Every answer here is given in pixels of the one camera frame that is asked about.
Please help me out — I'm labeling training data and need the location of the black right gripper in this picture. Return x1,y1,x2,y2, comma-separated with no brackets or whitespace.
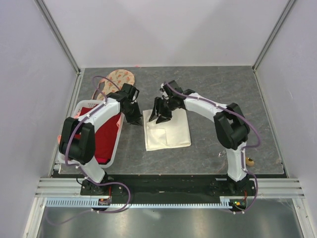
149,97,176,124

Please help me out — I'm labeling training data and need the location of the white cloth napkin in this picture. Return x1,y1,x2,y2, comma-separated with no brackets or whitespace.
143,109,191,151

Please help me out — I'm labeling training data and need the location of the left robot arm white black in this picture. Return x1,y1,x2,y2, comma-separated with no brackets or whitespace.
58,83,142,195

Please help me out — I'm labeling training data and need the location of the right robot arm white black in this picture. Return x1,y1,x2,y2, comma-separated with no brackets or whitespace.
149,80,250,195

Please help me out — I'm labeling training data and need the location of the red cloth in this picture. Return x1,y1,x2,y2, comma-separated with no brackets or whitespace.
79,106,122,164

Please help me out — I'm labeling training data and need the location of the floral beige eye mask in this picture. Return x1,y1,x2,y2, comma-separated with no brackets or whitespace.
92,69,135,100

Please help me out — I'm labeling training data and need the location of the white plastic basket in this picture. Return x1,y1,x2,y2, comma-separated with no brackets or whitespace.
58,100,124,168

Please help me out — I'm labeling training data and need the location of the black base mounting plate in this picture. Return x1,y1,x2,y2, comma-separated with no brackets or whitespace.
53,173,256,199

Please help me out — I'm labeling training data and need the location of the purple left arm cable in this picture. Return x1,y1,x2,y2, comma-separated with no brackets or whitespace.
64,74,124,184

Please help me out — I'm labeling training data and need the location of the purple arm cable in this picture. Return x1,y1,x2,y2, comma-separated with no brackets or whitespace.
64,74,124,184
163,81,262,214

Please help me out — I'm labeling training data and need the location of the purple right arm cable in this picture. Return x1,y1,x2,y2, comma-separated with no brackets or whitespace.
163,81,262,214

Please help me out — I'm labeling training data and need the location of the green handled wooden spoon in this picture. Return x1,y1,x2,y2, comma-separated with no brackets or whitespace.
245,157,255,167

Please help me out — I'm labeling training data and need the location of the white slotted cable duct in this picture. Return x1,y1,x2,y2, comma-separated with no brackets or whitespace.
46,197,246,209

